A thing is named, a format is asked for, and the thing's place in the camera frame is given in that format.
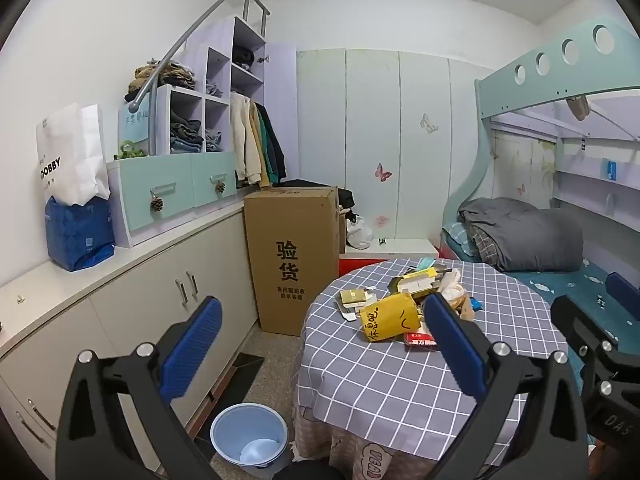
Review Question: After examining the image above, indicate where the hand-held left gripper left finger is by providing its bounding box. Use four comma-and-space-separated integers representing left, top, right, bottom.
56, 296, 236, 480

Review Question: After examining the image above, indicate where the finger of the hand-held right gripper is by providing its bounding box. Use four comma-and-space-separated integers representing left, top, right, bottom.
550, 295, 640, 453
605, 272, 640, 322

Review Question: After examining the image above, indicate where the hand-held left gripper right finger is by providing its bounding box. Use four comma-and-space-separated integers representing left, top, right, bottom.
422, 292, 591, 480

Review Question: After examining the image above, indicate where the red packet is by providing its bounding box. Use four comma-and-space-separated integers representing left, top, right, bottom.
404, 331, 438, 351

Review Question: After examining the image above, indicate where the beige wrapper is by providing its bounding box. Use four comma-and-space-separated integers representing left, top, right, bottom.
442, 280, 476, 322

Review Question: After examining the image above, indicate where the yellow snack bag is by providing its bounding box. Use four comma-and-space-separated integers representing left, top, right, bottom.
360, 292, 421, 343

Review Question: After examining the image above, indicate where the yellow carton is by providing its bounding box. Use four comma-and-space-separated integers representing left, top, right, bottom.
390, 267, 446, 296
336, 287, 373, 322

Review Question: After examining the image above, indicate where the light blue plastic bin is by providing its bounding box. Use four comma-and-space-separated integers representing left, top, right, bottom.
210, 402, 290, 478

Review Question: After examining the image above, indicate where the teal bed sheet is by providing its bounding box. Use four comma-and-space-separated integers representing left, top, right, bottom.
442, 230, 640, 461

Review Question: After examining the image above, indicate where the black floor mat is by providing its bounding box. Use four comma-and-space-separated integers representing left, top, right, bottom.
192, 353, 265, 441

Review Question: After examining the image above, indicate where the grey checked tablecloth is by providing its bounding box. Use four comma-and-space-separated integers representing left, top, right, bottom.
292, 257, 573, 480

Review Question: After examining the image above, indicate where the cream low cabinet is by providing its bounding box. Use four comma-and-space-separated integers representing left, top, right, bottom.
0, 187, 261, 480

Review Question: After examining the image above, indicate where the blue plaid pillow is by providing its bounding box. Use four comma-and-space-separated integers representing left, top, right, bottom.
445, 222, 481, 261

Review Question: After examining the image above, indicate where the grey quilt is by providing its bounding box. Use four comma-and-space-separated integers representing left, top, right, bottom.
459, 197, 585, 272

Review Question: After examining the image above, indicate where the red storage box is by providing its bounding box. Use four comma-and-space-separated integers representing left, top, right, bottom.
339, 239, 441, 277

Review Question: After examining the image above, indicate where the large cardboard box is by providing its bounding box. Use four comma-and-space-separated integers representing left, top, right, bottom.
243, 186, 341, 337

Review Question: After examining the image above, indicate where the white plastic bag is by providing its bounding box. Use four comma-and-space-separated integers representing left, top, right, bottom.
346, 215, 373, 250

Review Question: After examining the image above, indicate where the pink plaid table skirt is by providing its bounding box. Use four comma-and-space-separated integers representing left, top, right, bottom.
292, 400, 401, 480

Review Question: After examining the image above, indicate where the blue plastic package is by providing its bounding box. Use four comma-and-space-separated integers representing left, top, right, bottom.
45, 196, 116, 272

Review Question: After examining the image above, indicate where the mint drawer unit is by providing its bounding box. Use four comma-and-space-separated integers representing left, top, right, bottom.
106, 151, 238, 248

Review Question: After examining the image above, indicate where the black garment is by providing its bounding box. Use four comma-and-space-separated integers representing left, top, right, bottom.
282, 179, 356, 211

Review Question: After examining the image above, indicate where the beige hanging object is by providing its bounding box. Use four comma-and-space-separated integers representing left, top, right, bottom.
567, 95, 592, 121

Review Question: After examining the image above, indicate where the green hanging jacket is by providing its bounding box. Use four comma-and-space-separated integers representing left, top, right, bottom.
257, 105, 279, 186

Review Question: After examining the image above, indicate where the green artificial vine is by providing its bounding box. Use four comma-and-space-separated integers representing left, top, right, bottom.
114, 141, 148, 161

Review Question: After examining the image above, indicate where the folded jeans stack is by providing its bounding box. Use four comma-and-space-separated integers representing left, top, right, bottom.
170, 119, 203, 153

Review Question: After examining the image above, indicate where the cream hanging jacket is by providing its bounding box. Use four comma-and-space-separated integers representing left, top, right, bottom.
230, 94, 266, 188

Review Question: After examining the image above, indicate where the black hanging jacket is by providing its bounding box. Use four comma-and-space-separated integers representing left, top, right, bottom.
255, 102, 287, 183

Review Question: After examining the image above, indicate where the white paper bag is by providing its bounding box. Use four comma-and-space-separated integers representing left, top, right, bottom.
36, 102, 111, 206

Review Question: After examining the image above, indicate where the mint paper sign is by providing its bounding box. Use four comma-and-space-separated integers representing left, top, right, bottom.
118, 100, 151, 143

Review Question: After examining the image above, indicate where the pile of olive clothes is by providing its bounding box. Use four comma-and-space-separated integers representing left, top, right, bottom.
125, 60, 196, 103

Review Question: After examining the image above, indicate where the lilac shelf unit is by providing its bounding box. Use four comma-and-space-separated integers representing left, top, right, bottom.
155, 16, 298, 191

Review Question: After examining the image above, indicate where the grey metal handrail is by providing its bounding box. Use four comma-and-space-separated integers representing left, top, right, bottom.
129, 0, 272, 113

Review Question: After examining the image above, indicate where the mint bunk bed frame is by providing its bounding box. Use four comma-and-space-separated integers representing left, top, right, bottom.
440, 14, 640, 271

